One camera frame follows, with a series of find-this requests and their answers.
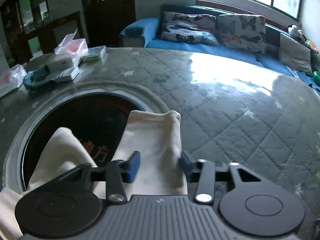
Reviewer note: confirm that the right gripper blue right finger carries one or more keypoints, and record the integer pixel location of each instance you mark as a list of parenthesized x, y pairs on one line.
[(202, 172)]

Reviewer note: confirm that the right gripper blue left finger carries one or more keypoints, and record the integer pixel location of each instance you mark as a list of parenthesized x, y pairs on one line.
[(119, 172)]

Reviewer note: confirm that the black round induction cooktop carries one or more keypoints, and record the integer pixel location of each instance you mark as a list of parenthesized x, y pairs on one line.
[(97, 120)]

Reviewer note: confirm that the grey quilted star table cover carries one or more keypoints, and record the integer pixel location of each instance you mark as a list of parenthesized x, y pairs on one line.
[(231, 111)]

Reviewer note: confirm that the white flat box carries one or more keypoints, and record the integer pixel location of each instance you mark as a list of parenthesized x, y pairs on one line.
[(67, 75)]

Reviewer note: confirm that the green stacked small boxes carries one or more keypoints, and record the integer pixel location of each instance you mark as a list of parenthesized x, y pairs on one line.
[(93, 54)]

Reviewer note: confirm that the teal handheld gripper device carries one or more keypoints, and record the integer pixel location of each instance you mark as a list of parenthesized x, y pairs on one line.
[(36, 79)]

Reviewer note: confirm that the pink white tissue pack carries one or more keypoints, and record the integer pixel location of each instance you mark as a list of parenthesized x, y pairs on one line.
[(68, 53)]

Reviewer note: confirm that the white plastic bag with pink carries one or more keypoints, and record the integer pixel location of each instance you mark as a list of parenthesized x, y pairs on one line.
[(12, 79)]

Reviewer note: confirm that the left butterfly print pillow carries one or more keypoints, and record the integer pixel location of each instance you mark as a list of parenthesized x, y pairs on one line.
[(189, 28)]

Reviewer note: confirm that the butterfly print pillow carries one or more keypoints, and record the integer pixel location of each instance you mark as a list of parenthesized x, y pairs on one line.
[(243, 31), (189, 28)]

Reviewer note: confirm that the right butterfly print pillow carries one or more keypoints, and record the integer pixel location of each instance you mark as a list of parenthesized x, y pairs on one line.
[(243, 31)]

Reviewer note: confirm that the grey plain cushion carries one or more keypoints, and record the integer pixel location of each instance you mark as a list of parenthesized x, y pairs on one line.
[(294, 54)]

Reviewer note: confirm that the green plastic toy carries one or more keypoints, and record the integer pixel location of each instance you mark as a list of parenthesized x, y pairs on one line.
[(316, 77)]

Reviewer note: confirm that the dark wooden side counter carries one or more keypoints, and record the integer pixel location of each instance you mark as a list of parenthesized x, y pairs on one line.
[(49, 36)]

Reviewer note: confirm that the colourful plush toys pile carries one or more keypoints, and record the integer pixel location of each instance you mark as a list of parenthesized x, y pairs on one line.
[(314, 55)]

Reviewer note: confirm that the dark wooden door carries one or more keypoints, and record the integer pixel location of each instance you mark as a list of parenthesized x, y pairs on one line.
[(105, 19)]

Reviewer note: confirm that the panda plush toy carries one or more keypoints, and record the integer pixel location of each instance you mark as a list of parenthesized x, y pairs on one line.
[(296, 33)]

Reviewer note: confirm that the dark wooden cabinet shelf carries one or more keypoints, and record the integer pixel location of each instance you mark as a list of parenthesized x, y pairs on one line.
[(21, 21)]

